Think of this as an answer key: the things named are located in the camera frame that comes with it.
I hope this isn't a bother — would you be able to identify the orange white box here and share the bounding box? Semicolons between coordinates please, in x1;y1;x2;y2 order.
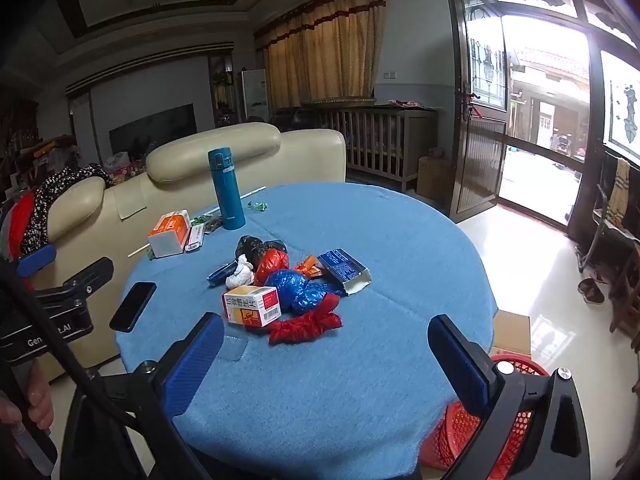
148;209;192;259

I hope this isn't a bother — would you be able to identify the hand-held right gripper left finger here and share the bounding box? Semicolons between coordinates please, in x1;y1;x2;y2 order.
60;312;226;480

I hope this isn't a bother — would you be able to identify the red garment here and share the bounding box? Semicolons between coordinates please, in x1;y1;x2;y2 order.
0;192;37;262

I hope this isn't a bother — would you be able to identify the pale green paper sheet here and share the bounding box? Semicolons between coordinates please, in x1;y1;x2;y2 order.
115;187;149;220

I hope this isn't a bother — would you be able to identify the wooden crib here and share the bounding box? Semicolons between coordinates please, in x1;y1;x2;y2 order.
300;100;439;194

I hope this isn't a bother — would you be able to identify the black cable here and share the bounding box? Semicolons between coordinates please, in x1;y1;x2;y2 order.
0;260;211;480

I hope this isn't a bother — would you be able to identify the teal thermos bottle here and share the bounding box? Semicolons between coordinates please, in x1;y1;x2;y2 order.
208;148;247;231

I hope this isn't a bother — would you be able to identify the cream leather sofa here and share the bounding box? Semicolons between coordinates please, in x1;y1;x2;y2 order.
47;122;347;376

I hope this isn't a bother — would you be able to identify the parked scooter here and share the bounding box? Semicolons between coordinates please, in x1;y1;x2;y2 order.
550;132;576;156

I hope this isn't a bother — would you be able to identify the plain brown cardboard box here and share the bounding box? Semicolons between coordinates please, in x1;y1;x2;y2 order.
416;155;454;204

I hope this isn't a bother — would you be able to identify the small white labelled box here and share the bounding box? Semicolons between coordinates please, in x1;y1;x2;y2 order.
185;223;207;255

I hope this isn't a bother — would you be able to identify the black television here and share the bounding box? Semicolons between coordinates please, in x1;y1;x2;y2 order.
109;103;197;154

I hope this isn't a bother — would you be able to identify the pile of colourful packets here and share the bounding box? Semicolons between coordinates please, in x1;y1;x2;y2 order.
102;151;151;184

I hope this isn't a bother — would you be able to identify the dark floral garment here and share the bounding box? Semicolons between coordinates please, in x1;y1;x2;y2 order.
20;164;114;259

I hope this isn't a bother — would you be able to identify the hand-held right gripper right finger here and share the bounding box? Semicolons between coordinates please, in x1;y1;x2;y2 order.
427;314;596;480

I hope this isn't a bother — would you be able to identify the wooden stool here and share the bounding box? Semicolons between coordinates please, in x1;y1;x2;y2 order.
609;240;640;352

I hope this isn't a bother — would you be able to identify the red and white medicine box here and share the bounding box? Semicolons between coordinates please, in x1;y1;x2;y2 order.
222;285;279;329

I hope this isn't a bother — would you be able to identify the blue carton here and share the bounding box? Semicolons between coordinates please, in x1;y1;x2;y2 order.
316;248;373;297

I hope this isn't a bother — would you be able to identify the orange wrapper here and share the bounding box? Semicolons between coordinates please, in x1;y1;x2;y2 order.
295;255;326;279

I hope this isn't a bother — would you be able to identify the metal chair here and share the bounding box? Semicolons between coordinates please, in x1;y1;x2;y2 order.
575;152;640;274

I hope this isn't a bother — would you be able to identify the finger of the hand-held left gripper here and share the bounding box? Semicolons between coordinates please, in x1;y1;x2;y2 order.
14;243;57;278
30;257;115;323

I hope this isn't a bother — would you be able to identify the person's left hand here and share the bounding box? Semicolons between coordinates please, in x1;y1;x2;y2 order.
0;361;55;434

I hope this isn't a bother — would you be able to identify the brown glass door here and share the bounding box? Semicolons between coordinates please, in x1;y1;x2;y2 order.
442;0;512;219

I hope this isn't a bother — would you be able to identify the blue tablecloth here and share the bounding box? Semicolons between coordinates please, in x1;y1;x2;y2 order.
115;182;499;480

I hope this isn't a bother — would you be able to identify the small blue packet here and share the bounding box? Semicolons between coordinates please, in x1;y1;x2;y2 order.
207;262;238;286

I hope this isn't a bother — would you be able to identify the red plastic bag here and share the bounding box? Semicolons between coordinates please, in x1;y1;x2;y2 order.
267;294;344;346
254;249;291;286

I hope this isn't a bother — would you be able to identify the black smartphone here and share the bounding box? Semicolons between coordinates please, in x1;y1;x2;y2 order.
109;281;158;334

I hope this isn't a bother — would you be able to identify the white standing air conditioner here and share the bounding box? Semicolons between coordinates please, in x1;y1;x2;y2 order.
241;68;270;124

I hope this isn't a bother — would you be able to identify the striped towel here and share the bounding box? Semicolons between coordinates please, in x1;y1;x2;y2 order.
602;157;632;229

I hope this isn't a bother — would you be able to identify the woven bamboo tray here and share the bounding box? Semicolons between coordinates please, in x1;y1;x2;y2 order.
300;95;376;109

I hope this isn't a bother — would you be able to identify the black plastic bag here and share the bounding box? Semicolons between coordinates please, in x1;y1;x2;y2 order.
236;235;289;271

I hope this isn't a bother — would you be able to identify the cardboard box with red print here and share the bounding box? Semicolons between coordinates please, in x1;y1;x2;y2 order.
492;310;532;359

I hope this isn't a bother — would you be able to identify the white tissue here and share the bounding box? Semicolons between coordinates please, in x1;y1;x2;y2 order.
225;255;256;289

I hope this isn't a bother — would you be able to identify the dark display cabinet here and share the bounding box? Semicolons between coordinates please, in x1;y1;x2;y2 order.
207;52;236;129

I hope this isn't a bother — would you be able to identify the blue plastic bag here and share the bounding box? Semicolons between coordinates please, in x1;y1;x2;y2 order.
264;269;346;316

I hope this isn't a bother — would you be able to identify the red plastic basket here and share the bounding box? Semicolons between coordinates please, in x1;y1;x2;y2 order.
419;352;551;480

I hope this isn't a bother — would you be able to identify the beige curtain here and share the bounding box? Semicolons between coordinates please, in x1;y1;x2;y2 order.
255;0;389;124

